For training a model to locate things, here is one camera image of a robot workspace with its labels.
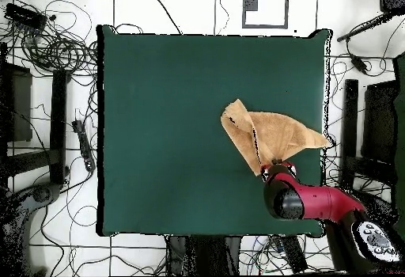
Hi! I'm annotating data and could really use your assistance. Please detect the black power strip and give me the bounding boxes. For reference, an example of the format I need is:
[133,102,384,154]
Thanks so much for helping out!
[71,119,97,173]

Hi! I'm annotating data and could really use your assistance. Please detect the long black cable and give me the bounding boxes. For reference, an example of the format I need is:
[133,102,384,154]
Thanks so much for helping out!
[147,0,184,36]

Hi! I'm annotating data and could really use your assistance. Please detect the dark green table cloth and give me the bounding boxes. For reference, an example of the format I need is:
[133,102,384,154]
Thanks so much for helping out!
[96,24,331,237]

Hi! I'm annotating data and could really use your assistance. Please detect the black pedestal foot bar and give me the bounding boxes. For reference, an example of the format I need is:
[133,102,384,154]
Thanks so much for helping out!
[279,234,308,274]

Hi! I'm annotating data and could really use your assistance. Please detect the black device box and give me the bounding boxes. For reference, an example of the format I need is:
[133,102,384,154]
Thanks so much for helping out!
[378,0,405,14]

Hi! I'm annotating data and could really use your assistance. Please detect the tan terry towel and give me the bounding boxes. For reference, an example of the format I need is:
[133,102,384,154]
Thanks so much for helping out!
[220,98,333,177]

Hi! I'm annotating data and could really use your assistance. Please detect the black stand bar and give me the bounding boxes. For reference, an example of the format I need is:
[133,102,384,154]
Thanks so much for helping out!
[339,78,360,192]
[49,68,71,186]

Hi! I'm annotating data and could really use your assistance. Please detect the dark flat panel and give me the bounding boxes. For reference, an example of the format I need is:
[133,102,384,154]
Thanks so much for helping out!
[361,79,399,165]
[0,62,33,143]

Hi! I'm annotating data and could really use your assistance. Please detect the black hub box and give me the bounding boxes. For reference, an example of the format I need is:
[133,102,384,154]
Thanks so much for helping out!
[4,2,48,30]

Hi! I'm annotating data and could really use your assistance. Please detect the black rod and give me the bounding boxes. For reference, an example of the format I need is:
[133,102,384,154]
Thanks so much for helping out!
[335,12,395,43]

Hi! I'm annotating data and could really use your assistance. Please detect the tangled black cables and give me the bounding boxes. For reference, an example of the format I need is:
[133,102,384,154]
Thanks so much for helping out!
[0,0,99,78]

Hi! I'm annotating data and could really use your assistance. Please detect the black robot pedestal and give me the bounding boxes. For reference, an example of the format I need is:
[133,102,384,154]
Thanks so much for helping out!
[166,234,243,276]

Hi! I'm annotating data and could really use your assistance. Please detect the loose floor cable bundle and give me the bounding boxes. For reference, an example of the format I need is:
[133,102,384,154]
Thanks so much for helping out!
[239,234,333,275]

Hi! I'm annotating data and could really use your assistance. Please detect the dark green hanging cloth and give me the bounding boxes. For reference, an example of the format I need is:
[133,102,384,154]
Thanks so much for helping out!
[392,51,405,240]

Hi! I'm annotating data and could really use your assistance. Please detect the black power adapter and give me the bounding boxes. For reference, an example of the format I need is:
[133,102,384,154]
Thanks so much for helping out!
[349,53,369,76]

